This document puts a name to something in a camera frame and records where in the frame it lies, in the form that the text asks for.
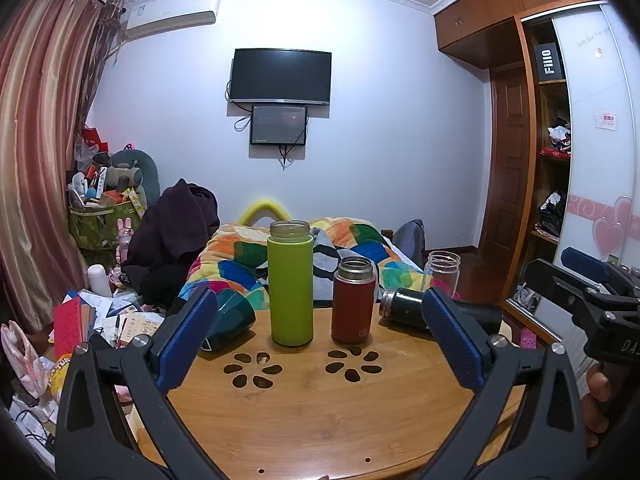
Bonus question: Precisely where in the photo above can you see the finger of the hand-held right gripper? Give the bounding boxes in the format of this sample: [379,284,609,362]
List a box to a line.
[560,246,633,295]
[520,258,608,347]

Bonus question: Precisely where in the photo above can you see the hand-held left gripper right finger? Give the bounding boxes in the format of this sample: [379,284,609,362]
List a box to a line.
[415,286,587,480]

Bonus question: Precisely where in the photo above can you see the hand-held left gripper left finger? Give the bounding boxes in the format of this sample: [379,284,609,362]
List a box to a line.
[54,285,231,480]

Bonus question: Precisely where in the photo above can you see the dark teal cup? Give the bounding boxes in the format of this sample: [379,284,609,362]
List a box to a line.
[202,290,257,352]

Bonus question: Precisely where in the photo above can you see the black thermos cup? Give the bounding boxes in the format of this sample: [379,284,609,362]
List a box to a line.
[378,287,504,334]

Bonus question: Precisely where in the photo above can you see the clear glass cup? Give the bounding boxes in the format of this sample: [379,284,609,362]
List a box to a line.
[421,250,461,302]

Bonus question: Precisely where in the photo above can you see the red thermos cup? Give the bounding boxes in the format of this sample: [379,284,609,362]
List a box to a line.
[331,256,377,345]

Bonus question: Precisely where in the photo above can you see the tall lime green cup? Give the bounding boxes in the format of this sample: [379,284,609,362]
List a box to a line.
[266,220,315,347]

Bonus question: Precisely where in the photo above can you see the person's right hand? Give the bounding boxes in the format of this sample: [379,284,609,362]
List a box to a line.
[582,360,622,451]

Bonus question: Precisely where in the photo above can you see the dark clothes on shelf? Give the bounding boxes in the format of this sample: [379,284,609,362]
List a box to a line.
[538,190,569,237]

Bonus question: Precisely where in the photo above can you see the colourful patchwork blanket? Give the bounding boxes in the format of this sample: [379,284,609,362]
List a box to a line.
[178,217,426,317]

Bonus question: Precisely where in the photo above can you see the white sliding wardrobe door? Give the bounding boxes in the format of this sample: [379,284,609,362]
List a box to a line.
[504,2,640,333]

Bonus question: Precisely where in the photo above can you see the grey backpack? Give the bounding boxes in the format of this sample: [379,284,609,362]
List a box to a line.
[392,219,426,267]

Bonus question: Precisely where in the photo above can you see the white plastic bottle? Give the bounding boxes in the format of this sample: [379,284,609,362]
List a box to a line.
[87,264,114,299]

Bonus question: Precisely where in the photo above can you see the dark purple clothing pile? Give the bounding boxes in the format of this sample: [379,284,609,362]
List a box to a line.
[121,178,221,312]

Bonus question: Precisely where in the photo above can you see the pink rabbit toy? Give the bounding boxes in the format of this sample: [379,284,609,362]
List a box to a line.
[115,218,136,262]

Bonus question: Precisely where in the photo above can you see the red book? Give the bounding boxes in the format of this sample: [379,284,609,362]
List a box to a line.
[53,299,84,362]

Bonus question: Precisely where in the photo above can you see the folded clothes on shelf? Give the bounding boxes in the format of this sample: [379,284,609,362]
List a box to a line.
[546,119,572,157]

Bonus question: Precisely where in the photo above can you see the brown wooden door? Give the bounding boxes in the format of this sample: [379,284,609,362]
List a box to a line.
[479,62,532,262]

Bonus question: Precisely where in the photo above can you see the green fabric storage bag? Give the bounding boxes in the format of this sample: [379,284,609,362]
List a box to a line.
[68,200,147,257]

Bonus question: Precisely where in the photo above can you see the yellow curved foam tube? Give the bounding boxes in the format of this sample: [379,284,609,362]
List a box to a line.
[238,199,291,226]

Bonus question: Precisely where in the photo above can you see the pink patterned plastic bag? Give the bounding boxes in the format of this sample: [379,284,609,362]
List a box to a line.
[0,321,52,407]

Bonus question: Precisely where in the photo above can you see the grey plush toy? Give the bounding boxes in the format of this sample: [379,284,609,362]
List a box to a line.
[106,149,162,202]

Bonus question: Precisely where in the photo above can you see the black box with white print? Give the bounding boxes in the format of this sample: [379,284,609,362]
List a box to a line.
[533,40,566,84]

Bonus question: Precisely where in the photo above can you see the red gift bag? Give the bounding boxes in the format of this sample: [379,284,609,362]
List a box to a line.
[81,126,110,154]

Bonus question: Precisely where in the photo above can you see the striped pink curtain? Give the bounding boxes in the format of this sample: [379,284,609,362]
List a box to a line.
[0,0,124,333]

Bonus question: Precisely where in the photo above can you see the brown wooden wardrobe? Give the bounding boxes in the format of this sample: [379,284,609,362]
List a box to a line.
[433,0,640,343]

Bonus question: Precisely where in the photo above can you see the white air conditioner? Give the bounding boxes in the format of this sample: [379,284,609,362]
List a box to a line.
[122,0,221,40]

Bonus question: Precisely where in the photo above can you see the small wall-mounted monitor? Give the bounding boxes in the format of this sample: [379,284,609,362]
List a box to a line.
[249,104,308,146]

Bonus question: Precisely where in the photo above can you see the wall-mounted black television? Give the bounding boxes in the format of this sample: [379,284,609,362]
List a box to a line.
[228,48,332,106]

